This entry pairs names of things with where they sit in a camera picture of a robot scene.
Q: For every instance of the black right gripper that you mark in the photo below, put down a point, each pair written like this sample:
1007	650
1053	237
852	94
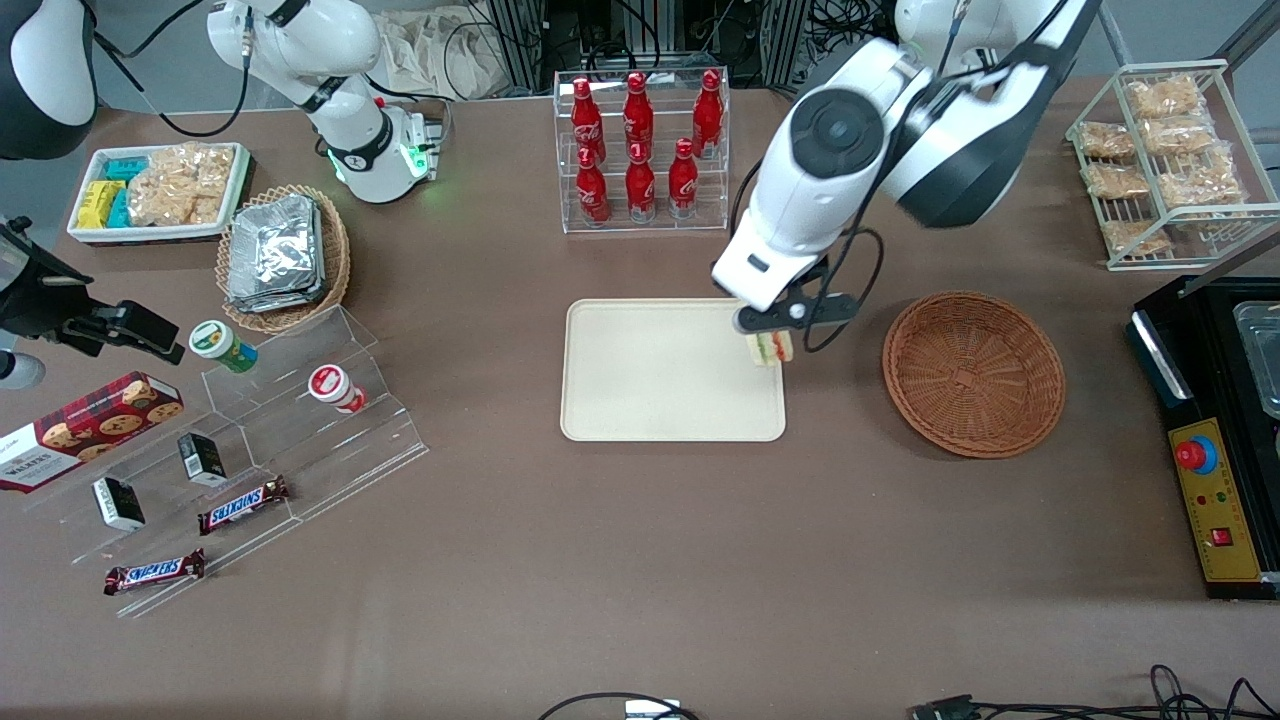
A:
42	300

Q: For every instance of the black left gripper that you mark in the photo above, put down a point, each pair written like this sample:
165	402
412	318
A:
814	271

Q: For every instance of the triangular sandwich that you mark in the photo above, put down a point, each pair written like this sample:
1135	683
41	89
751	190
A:
770	350

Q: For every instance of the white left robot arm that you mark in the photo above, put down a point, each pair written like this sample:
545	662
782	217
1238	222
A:
820	180

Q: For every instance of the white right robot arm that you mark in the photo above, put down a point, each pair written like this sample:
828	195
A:
345	60

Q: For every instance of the beige plastic tray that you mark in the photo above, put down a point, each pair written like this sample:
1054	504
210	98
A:
660	375

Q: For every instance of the round brown wicker basket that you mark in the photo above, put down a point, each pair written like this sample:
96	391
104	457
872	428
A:
975	375

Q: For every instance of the oval tan wicker basket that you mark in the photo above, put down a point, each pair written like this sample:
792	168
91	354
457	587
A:
335	250

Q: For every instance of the white rectangular dish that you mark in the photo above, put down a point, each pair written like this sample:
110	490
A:
90	232

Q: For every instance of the red tartan cookie box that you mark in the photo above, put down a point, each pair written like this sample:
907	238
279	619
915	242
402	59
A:
85	430

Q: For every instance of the green lidded snack cup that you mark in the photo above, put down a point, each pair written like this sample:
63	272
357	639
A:
220	344

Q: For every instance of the teal snack packet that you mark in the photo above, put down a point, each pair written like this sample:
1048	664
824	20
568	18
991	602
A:
125	168
119	210

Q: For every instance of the yellow snack packet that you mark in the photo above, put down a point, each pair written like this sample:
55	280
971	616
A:
96	205

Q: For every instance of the small black box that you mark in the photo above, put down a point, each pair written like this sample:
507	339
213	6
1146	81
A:
118	503
203	458

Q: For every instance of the clear acrylic bottle rack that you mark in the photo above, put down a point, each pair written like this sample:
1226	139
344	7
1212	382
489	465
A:
662	222

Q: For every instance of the clear bag of crackers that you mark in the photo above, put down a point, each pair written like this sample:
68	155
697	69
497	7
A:
180	185

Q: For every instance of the red cola bottle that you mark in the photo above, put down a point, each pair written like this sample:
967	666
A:
708	112
584	118
592	192
640	190
683	185
638	115

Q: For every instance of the silver foil packet stack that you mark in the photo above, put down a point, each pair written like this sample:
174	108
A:
275	255

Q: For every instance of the brown Snickers bar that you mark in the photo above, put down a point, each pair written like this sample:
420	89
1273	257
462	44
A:
243	505
155	572

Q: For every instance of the red lidded snack cup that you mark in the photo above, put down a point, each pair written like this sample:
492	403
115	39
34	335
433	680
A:
335	388

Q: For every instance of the clear acrylic stepped display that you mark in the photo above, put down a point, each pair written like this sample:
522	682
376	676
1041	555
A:
330	460

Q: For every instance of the clear bagged pastry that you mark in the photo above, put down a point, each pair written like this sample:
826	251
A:
1200	187
1165	97
1135	238
1106	140
1180	135
1115	181

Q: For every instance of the small white device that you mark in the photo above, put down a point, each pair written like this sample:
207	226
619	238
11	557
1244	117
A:
652	710

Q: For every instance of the beige crumpled cloth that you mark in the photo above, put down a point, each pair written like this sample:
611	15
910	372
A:
440	50

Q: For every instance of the red emergency stop button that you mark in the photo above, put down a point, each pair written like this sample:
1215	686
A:
1196	455

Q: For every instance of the black yellow control box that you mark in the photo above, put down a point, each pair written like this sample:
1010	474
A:
1215	400

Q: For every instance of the clear plastic container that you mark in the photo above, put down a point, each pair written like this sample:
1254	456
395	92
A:
1262	355

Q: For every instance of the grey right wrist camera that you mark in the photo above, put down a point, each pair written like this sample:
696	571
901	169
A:
18	370

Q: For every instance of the aluminium frame post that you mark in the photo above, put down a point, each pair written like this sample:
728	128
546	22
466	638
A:
782	40
520	40

